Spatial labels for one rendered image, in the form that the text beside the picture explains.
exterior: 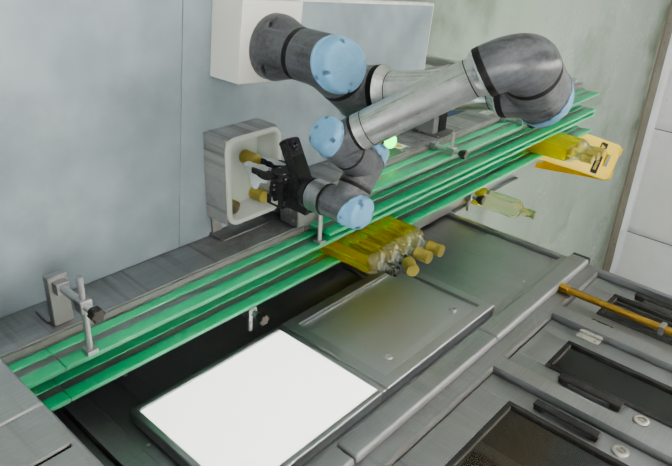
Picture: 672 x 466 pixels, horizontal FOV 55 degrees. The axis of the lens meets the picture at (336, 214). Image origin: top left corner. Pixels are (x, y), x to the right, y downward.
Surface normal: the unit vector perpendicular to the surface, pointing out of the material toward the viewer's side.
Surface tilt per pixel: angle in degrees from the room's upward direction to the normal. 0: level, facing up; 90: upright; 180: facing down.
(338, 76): 7
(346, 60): 7
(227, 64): 90
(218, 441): 90
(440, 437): 90
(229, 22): 90
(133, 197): 0
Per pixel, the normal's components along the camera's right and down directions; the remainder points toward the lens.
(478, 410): 0.04, -0.90
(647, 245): -0.67, 0.30
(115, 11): 0.74, 0.32
